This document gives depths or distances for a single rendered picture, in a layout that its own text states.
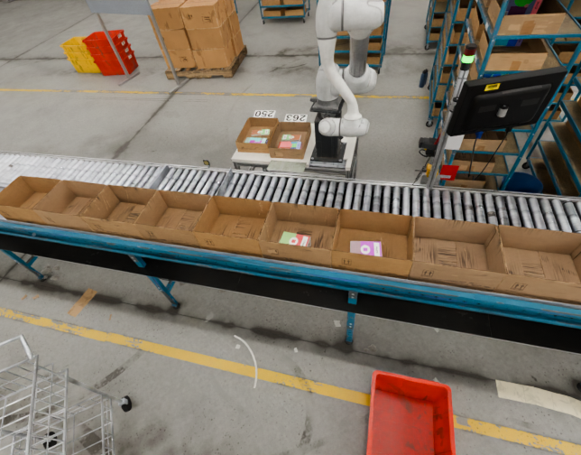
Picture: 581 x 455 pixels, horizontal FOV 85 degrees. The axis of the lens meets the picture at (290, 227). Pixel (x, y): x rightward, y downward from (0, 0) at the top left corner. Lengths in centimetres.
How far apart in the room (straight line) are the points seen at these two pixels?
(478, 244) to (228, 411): 187
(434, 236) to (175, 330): 204
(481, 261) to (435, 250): 22
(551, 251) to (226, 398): 213
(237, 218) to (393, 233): 95
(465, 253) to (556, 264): 41
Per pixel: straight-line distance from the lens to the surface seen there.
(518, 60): 254
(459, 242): 195
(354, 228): 189
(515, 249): 203
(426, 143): 223
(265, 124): 304
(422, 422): 243
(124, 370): 288
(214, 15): 583
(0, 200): 302
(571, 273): 207
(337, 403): 239
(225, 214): 210
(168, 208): 231
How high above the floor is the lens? 235
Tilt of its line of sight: 49 degrees down
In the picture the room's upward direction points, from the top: 10 degrees counter-clockwise
